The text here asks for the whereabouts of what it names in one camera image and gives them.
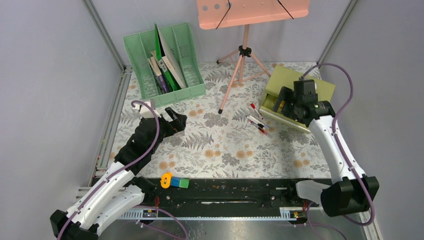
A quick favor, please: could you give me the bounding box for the green plastic folder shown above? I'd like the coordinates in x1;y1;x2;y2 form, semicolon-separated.
154;23;181;91

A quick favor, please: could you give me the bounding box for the pink music stand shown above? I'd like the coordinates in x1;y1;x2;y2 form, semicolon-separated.
196;0;310;114

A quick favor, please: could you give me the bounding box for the yellow toy block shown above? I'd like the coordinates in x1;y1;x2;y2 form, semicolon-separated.
277;101;285;111

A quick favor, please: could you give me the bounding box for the blue capped marker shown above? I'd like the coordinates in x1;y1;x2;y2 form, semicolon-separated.
246;115;270;130

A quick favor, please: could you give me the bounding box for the yellow-green drawer cabinet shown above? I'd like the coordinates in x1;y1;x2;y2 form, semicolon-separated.
259;65;336;134

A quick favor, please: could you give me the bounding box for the red transparent pen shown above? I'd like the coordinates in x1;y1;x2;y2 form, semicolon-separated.
257;128;268;136

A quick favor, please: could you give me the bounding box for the white binder folder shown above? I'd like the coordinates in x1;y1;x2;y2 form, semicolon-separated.
157;26;187;90

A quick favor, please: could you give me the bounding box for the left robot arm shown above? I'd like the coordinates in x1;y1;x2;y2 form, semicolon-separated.
50;106;188;240

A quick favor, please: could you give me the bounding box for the purple Treehouse book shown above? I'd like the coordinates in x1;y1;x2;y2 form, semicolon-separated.
147;56;170;94

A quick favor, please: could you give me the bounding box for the orange blue green block stack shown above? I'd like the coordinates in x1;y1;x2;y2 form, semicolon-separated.
160;172;190;189

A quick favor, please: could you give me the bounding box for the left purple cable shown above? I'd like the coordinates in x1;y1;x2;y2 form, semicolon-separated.
54;100;190;240

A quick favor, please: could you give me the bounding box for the green desktop file organizer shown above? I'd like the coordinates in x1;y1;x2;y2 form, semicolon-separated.
123;22;206;107

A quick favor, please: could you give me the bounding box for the black capped marker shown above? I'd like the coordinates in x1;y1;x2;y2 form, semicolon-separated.
247;117;264;130

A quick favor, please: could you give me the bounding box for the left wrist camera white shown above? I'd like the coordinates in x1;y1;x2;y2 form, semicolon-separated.
134;99;161;119

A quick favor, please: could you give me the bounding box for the floral table mat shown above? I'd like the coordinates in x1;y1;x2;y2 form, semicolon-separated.
109;61;355;180

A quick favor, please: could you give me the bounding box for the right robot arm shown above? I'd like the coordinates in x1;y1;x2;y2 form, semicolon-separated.
274;79;380;217

